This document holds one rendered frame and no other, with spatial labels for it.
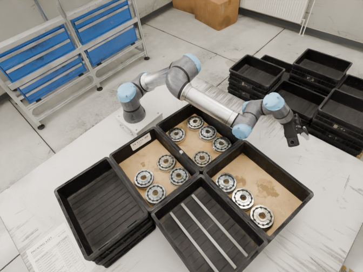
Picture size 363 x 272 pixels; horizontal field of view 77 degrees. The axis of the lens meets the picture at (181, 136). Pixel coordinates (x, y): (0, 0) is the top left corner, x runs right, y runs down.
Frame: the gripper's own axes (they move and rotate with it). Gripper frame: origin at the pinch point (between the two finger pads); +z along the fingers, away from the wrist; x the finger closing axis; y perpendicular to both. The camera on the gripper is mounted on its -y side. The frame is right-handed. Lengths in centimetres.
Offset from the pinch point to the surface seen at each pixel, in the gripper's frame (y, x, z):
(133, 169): -21, 73, -45
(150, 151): -9, 68, -41
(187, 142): 0, 53, -28
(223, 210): -38, 33, -17
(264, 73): 106, 33, 39
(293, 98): 84, 17, 62
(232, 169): -15.5, 31.4, -14.1
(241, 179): -20.9, 27.2, -11.5
